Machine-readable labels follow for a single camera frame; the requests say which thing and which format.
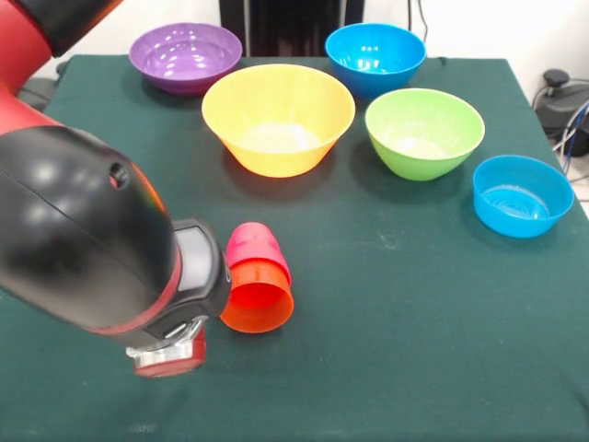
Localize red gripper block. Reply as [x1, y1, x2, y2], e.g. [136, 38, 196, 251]
[126, 327, 207, 379]

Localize orange-red cup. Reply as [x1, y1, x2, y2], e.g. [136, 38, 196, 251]
[219, 257, 295, 334]

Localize pink cup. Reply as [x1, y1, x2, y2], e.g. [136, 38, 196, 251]
[225, 222, 294, 285]

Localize large orange bowl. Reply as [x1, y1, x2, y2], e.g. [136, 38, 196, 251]
[201, 64, 357, 179]

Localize dark green tablecloth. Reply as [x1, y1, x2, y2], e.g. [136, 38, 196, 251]
[0, 54, 589, 442]

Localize purple bowl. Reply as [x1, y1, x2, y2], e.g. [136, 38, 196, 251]
[128, 22, 244, 97]

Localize large green bowl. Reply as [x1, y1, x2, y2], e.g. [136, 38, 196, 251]
[364, 87, 487, 182]

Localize deep blue bowl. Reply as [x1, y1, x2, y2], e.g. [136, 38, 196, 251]
[324, 22, 428, 101]

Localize shallow blue bowl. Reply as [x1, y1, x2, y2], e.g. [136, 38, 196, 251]
[472, 154, 575, 239]

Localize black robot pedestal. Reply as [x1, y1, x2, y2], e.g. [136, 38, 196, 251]
[219, 0, 364, 57]

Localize tangle of cables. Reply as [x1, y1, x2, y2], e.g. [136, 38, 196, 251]
[551, 103, 589, 180]

